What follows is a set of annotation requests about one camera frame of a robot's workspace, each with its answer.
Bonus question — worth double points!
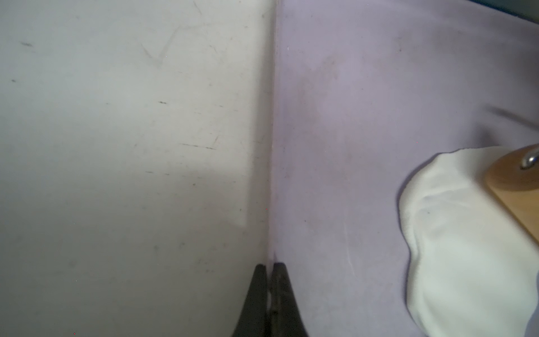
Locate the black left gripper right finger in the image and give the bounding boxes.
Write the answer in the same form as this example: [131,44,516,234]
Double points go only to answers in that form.
[269,263,308,337]

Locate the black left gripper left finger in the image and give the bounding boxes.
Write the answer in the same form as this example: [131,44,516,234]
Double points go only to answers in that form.
[232,264,268,337]

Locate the white dough lump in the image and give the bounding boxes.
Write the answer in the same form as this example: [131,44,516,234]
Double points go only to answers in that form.
[399,147,538,336]

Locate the lilac silicone mat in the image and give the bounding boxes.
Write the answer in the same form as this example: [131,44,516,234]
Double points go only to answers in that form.
[268,1,538,336]

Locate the wooden rolling pin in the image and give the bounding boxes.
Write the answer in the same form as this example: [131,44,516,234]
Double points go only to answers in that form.
[485,144,538,242]

